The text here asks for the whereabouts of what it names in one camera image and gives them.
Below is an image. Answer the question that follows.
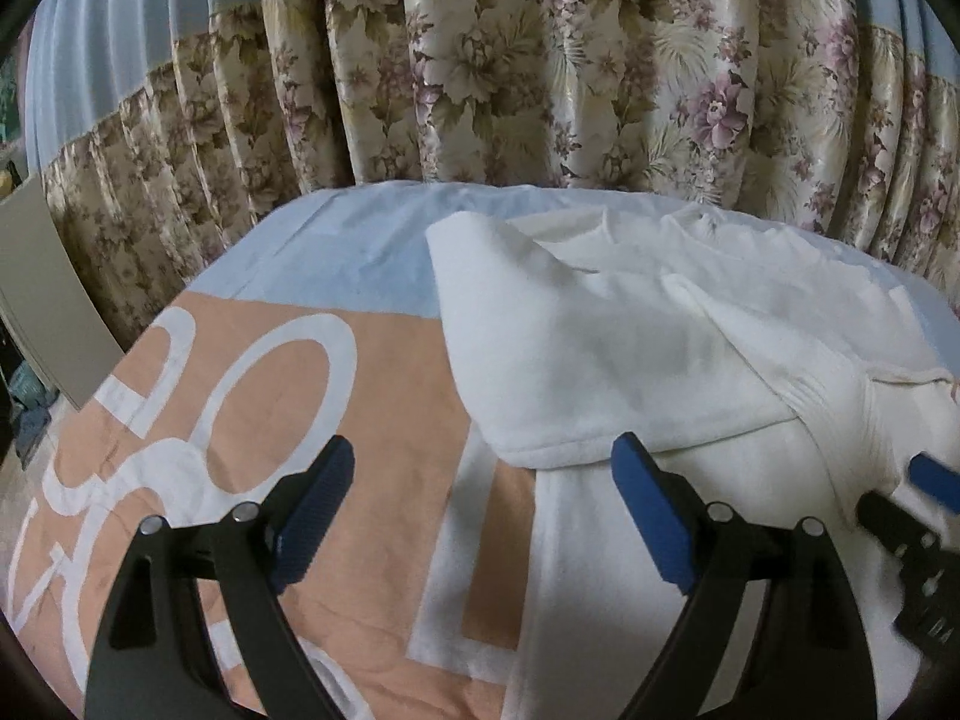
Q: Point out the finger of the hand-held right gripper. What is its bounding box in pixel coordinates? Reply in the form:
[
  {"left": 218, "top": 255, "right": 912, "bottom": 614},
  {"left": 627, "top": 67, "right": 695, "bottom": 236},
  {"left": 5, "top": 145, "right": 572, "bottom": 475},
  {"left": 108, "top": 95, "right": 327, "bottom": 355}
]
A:
[
  {"left": 859, "top": 491, "right": 960, "bottom": 650},
  {"left": 909, "top": 452, "right": 960, "bottom": 515}
]

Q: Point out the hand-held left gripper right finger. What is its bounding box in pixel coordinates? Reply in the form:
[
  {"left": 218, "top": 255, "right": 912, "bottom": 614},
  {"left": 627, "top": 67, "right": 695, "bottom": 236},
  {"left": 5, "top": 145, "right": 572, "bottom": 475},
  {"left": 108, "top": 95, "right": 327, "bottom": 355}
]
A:
[{"left": 611, "top": 433, "right": 875, "bottom": 720}]

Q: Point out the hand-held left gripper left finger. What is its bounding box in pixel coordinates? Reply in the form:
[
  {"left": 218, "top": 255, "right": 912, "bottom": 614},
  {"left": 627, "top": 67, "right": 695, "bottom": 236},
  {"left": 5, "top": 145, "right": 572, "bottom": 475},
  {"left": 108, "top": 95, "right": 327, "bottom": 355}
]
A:
[{"left": 84, "top": 435, "right": 355, "bottom": 720}]

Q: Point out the white garment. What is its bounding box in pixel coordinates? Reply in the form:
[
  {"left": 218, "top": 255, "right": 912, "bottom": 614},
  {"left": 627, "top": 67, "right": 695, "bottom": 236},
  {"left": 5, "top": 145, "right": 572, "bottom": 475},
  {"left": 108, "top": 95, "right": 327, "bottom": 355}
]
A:
[{"left": 425, "top": 206, "right": 960, "bottom": 720}]

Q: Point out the peach white-lettered printed blanket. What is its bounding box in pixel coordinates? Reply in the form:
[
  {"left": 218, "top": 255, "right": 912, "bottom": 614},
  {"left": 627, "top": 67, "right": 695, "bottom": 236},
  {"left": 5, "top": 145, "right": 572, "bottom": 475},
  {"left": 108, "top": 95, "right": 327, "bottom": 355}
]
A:
[{"left": 7, "top": 181, "right": 960, "bottom": 720}]

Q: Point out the blue cloth pile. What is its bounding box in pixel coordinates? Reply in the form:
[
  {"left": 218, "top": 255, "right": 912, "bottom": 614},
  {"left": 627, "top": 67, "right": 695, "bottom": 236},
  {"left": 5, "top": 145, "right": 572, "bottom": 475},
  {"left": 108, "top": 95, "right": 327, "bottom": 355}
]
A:
[{"left": 6, "top": 364, "right": 57, "bottom": 458}]

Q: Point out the grey board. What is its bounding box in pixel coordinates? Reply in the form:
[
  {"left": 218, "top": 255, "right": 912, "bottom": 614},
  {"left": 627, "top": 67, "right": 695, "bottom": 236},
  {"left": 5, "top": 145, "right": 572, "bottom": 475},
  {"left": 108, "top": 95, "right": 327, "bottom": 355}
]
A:
[{"left": 0, "top": 174, "right": 125, "bottom": 412}]

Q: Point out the floral and blue curtain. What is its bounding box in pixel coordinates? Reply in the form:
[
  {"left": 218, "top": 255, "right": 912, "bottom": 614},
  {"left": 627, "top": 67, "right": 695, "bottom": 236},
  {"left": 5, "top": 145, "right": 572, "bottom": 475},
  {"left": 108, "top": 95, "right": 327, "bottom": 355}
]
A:
[{"left": 19, "top": 0, "right": 960, "bottom": 346}]

